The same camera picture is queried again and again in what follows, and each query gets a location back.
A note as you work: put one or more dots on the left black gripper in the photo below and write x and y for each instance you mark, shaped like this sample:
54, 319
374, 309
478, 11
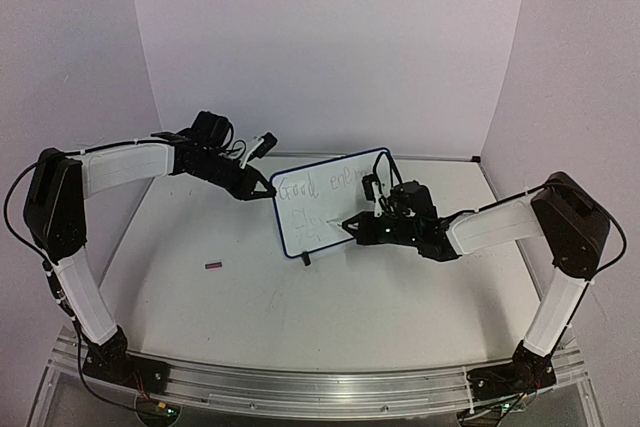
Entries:
244, 190

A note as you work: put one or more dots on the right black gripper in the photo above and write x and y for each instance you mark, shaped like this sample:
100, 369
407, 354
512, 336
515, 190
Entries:
368, 229

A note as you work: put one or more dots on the blue framed small whiteboard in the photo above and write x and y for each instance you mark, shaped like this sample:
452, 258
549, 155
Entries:
309, 195

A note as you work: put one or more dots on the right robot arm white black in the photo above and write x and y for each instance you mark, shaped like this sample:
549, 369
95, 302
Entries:
581, 237

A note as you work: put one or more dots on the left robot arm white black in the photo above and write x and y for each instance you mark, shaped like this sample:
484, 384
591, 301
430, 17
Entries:
54, 213

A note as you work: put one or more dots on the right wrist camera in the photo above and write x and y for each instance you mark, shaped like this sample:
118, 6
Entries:
373, 191

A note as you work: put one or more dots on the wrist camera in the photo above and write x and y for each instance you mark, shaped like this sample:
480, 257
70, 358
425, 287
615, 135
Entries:
257, 147
373, 191

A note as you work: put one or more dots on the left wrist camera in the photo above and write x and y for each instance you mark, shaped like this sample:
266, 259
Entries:
257, 147

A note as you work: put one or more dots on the aluminium front rail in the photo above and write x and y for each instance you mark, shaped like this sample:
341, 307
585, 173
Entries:
316, 395

